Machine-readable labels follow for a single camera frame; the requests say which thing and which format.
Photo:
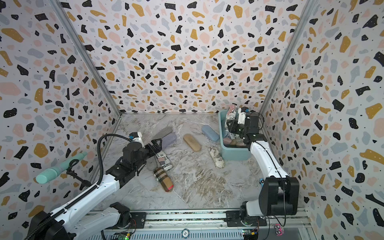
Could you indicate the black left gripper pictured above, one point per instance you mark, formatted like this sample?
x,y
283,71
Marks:
x,y
157,145

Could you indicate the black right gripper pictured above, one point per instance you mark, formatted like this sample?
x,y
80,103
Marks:
x,y
235,127

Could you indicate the dark grey fabric glasses case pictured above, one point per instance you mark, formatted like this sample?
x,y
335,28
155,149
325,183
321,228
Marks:
x,y
152,164

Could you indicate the small pink hard glasses case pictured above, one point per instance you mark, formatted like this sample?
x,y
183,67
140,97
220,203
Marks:
x,y
234,143

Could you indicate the tan fabric glasses case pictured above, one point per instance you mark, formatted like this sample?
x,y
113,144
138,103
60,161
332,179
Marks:
x,y
191,141

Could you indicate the newspaper flag glasses case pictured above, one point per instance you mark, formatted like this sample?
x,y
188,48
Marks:
x,y
230,116

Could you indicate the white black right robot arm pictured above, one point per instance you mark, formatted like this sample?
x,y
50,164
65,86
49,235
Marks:
x,y
279,195

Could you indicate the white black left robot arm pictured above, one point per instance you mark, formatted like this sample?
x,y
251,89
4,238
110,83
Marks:
x,y
67,222

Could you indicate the long lilac fabric glasses case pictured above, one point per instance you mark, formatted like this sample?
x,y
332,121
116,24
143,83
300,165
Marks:
x,y
168,140

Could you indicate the newspaper print glasses case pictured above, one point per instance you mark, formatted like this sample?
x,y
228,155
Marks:
x,y
164,161

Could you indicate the teal plastic storage box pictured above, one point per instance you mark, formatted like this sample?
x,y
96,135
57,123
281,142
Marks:
x,y
230,154

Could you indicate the plaid tartan glasses case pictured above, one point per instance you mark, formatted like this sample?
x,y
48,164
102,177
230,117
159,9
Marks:
x,y
163,178

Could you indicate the world map print glasses case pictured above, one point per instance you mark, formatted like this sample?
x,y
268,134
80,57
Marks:
x,y
216,157

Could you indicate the light blue fabric glasses case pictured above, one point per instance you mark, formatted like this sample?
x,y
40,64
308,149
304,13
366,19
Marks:
x,y
210,133

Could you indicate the pink toy car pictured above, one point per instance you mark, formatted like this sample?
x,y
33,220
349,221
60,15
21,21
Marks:
x,y
279,229

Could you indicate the mint green handheld microphone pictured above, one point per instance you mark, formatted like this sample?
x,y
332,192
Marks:
x,y
52,173

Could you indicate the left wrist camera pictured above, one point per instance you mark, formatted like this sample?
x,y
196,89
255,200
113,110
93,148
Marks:
x,y
136,137

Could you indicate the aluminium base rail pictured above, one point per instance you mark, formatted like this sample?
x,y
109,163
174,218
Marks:
x,y
208,224

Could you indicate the aluminium wall frame strip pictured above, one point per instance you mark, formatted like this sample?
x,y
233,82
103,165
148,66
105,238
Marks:
x,y
65,21

